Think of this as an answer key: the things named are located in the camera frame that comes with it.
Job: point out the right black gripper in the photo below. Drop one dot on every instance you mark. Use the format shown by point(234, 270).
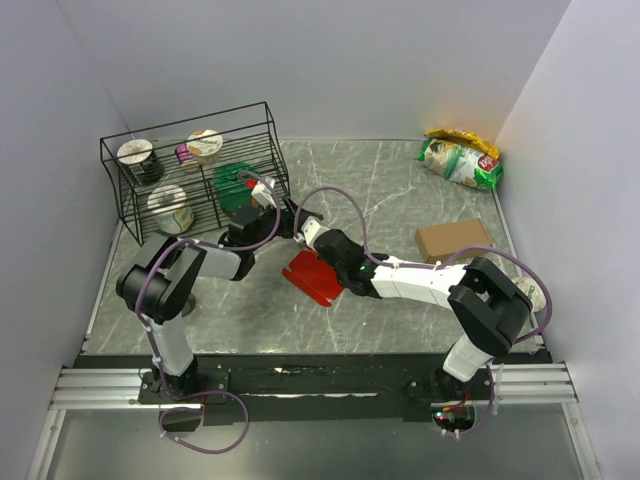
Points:
point(357, 245)

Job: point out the aluminium frame rail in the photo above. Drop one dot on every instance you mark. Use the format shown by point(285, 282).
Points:
point(286, 336)

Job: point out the foil lid dark cup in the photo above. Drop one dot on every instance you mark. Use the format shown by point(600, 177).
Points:
point(139, 159)

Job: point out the metal tin can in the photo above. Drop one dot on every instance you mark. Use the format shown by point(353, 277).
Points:
point(189, 305)

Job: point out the green chips bag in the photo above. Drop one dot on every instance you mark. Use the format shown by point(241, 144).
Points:
point(461, 164)

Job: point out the yellow chips bag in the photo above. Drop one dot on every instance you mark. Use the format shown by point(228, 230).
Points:
point(466, 138)

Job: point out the white cup lower shelf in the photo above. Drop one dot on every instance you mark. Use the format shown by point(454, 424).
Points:
point(171, 209)

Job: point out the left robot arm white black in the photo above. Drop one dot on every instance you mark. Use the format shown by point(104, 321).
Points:
point(158, 283)

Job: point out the white yogurt cup orange label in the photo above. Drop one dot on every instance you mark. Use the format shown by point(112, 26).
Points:
point(205, 146)

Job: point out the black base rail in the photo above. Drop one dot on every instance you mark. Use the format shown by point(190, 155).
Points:
point(239, 388)

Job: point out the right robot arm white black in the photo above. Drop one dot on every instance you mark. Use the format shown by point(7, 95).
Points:
point(489, 307)

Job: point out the green lidded jar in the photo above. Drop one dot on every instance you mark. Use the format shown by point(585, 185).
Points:
point(231, 189)

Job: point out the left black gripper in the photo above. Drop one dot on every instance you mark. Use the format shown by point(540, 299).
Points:
point(287, 219)

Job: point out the black wire rack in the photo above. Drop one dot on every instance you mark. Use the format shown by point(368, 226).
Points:
point(250, 136)

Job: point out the brown cardboard box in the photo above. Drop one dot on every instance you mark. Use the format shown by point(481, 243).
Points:
point(437, 243)

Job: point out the red paper box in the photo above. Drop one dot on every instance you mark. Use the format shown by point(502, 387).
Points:
point(314, 277)

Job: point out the small purple white cup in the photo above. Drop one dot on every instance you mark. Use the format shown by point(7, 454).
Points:
point(183, 155)

